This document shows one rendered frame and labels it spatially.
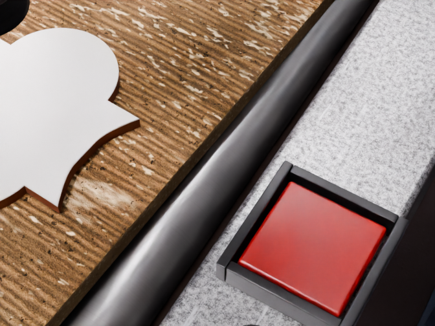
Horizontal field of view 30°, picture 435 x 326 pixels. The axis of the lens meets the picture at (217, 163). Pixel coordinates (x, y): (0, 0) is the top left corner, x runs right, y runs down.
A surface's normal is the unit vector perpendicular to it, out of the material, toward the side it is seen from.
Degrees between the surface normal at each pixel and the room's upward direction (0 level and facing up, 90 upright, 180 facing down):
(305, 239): 0
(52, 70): 0
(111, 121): 0
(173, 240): 31
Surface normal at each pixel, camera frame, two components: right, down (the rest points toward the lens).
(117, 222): 0.01, -0.56
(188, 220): 0.46, -0.25
